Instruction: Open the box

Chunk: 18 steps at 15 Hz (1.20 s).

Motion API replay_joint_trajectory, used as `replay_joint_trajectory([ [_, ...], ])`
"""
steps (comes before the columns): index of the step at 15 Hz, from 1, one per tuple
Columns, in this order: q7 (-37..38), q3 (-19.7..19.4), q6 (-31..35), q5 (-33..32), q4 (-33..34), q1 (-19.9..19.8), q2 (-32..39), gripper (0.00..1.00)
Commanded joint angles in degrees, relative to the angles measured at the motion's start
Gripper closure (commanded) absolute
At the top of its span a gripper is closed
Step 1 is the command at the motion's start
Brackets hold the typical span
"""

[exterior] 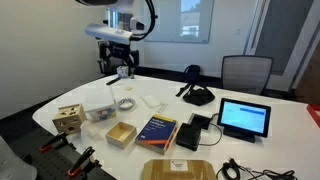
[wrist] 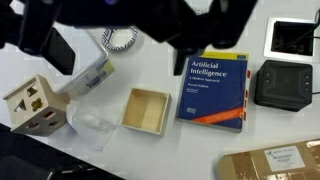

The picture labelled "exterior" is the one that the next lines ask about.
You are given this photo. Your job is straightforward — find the wooden shape sorter cube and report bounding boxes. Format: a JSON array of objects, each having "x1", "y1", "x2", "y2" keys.
[{"x1": 51, "y1": 103, "x2": 88, "y2": 136}]

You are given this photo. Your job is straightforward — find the small open wooden box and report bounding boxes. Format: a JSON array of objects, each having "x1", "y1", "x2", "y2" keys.
[{"x1": 105, "y1": 121, "x2": 138, "y2": 150}]

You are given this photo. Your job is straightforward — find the black backpack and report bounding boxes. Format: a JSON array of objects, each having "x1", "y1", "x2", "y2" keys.
[{"x1": 184, "y1": 64, "x2": 202, "y2": 85}]

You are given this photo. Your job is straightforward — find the brown cardboard box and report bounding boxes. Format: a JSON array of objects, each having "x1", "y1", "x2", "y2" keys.
[{"x1": 141, "y1": 158, "x2": 218, "y2": 180}]

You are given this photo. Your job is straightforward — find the black cable bundle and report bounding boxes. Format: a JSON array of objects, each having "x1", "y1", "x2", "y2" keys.
[{"x1": 215, "y1": 157, "x2": 298, "y2": 180}]

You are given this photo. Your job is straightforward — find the black remote control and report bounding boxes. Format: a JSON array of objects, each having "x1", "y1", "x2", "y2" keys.
[{"x1": 105, "y1": 76, "x2": 122, "y2": 87}]

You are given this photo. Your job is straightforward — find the black box device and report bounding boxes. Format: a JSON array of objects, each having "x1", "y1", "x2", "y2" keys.
[{"x1": 175, "y1": 122, "x2": 203, "y2": 152}]

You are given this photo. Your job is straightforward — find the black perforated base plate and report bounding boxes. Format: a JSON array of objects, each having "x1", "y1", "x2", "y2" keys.
[{"x1": 21, "y1": 133, "x2": 118, "y2": 180}]

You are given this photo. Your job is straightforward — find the glass whiteboard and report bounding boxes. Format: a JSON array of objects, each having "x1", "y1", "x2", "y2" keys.
[{"x1": 139, "y1": 0, "x2": 215, "y2": 44}]

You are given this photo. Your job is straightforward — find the clear plastic container with blocks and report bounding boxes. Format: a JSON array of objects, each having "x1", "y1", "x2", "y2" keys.
[{"x1": 83, "y1": 87, "x2": 118, "y2": 123}]

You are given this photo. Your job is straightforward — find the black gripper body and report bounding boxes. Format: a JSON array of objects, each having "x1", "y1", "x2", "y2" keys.
[{"x1": 98, "y1": 40, "x2": 140, "y2": 66}]

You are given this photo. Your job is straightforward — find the crumpled clear plastic bag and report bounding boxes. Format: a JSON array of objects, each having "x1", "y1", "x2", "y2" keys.
[{"x1": 79, "y1": 119, "x2": 104, "y2": 144}]

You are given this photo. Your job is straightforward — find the blue book with orange stripe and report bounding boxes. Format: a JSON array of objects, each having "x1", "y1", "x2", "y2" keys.
[{"x1": 134, "y1": 114, "x2": 179, "y2": 156}]

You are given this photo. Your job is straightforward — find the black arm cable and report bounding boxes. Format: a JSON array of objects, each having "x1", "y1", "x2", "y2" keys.
[{"x1": 130, "y1": 0, "x2": 158, "y2": 43}]

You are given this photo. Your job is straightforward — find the red object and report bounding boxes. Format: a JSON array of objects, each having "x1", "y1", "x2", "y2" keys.
[{"x1": 306, "y1": 103, "x2": 320, "y2": 129}]

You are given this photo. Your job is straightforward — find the black clamp with orange handle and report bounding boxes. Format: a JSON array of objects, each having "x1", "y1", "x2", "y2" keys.
[
  {"x1": 37, "y1": 131, "x2": 69, "y2": 154},
  {"x1": 66, "y1": 145, "x2": 102, "y2": 178}
]

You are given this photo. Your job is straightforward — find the tissue box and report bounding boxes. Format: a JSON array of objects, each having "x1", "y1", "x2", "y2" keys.
[{"x1": 116, "y1": 65, "x2": 130, "y2": 80}]

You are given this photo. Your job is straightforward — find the grey mesh chair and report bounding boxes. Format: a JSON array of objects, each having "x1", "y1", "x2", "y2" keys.
[{"x1": 221, "y1": 54, "x2": 275, "y2": 96}]

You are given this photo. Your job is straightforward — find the black tablet on stand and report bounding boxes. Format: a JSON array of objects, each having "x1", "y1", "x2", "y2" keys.
[{"x1": 216, "y1": 97, "x2": 272, "y2": 144}]

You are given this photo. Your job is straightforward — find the black bag with straps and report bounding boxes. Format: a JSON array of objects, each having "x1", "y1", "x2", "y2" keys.
[{"x1": 175, "y1": 82, "x2": 216, "y2": 107}]

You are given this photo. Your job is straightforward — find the white folded cloth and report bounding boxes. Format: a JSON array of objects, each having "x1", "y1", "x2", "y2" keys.
[{"x1": 140, "y1": 94, "x2": 163, "y2": 109}]

